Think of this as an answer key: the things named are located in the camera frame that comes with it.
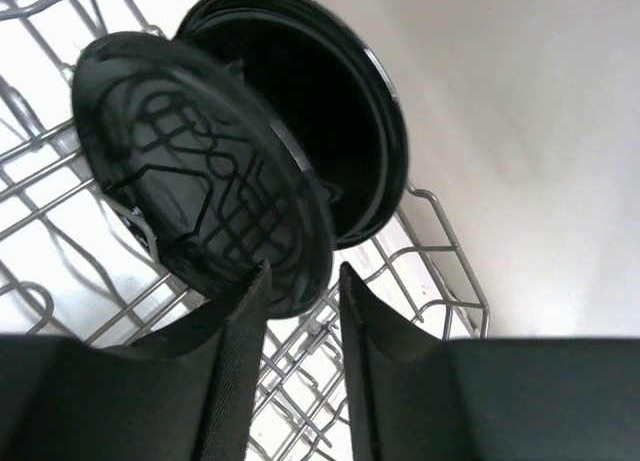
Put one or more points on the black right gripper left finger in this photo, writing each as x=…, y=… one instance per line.
x=183, y=392

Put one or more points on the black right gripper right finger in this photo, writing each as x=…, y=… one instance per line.
x=412, y=396

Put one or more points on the black plate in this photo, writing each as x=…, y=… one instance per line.
x=179, y=141
x=329, y=89

